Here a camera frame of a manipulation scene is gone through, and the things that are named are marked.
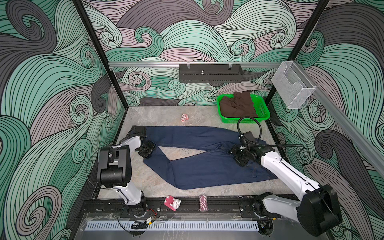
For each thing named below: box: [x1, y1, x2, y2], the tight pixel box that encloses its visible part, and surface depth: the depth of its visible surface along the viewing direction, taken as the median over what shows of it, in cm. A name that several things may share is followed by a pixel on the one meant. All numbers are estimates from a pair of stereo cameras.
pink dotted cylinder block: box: [199, 195, 208, 212], surface depth 74 cm
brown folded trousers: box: [219, 91, 259, 118], surface depth 113 cm
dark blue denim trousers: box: [140, 126, 278, 190], surface depth 90 cm
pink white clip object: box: [164, 195, 182, 212], surface depth 71 cm
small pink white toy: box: [180, 113, 189, 123], surface depth 113 cm
